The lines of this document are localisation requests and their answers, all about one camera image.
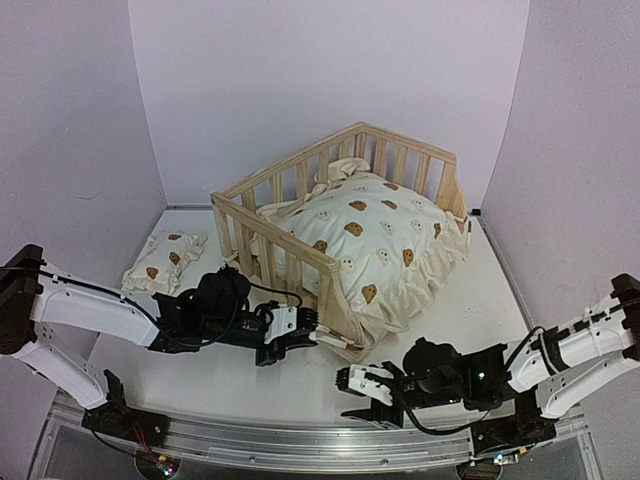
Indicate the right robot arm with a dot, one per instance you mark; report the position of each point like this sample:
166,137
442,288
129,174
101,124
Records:
548,371

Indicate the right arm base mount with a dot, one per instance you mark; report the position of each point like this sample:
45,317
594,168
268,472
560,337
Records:
526,427

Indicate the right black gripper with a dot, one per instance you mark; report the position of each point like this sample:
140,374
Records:
376,415

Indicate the wooden pet bed frame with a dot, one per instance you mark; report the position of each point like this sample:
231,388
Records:
414,164

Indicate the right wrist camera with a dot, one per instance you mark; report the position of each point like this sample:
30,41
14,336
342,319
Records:
367,381

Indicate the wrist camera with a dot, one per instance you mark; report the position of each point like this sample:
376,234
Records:
291,321
367,381

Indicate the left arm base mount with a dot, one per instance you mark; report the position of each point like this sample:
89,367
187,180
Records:
116,419

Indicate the aluminium front rail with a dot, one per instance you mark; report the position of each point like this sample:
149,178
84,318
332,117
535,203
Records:
328,449

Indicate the bear print cushion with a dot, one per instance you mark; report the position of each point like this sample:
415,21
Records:
371,253

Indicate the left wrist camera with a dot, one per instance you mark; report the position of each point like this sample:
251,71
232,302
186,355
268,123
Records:
291,321

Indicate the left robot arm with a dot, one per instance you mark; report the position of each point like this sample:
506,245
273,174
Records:
36,296

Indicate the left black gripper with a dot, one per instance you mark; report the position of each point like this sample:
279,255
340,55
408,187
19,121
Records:
279,348

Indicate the small bear print pillow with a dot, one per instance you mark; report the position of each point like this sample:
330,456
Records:
162,262

